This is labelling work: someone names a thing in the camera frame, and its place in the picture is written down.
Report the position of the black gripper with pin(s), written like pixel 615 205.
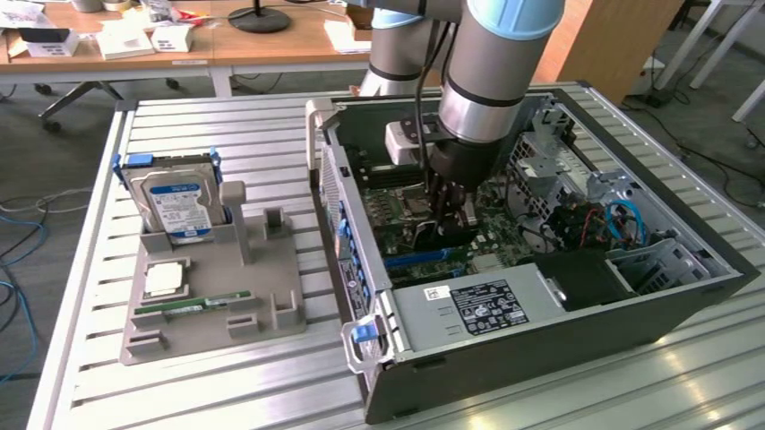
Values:
pixel 463 165

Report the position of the graphics card with black cooler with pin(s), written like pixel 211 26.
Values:
pixel 442 237

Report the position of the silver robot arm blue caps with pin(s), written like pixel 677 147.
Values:
pixel 495 54

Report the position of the CPU socket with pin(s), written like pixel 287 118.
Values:
pixel 414 201

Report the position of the black RAM slot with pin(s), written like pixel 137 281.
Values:
pixel 388 180
pixel 372 170

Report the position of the green motherboard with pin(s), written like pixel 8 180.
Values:
pixel 504 237

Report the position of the blue PCIe expansion slot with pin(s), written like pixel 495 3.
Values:
pixel 418 259
pixel 412 269

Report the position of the grey power supply unit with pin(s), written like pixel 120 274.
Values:
pixel 430 313

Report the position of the stack of white papers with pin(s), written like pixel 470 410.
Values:
pixel 346 38

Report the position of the black floor power strip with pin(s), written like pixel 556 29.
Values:
pixel 654 99

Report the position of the white socket box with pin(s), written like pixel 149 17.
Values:
pixel 653 67

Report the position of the metal disk bay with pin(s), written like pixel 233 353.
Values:
pixel 657 269

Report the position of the blue case latch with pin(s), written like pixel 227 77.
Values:
pixel 363 333

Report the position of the wooden office desk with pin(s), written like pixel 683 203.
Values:
pixel 268 49

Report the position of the black open PC case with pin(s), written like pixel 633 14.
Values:
pixel 538 358

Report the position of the black round lamp base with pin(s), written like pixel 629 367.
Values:
pixel 259 22

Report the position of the grey printed parts rack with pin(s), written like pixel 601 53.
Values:
pixel 208 273

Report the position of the hard disk with blue caddy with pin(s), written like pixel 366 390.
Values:
pixel 173 201

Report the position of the white table leg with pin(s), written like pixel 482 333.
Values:
pixel 749 100

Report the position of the green RAM stick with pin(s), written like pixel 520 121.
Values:
pixel 196 303

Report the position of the silver CPU chip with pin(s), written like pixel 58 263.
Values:
pixel 164 280

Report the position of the small white labelled box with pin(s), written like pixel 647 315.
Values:
pixel 172 39

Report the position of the open white cardboard box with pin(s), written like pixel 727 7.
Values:
pixel 125 42

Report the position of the black chair base with casters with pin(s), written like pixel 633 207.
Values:
pixel 77 96

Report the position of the roll of tape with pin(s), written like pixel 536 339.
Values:
pixel 115 5

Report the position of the grey cup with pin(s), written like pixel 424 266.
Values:
pixel 87 5

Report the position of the white box with black top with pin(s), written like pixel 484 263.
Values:
pixel 50 42

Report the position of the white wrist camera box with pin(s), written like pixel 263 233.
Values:
pixel 402 145

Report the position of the white table frame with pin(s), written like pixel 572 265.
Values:
pixel 699 31

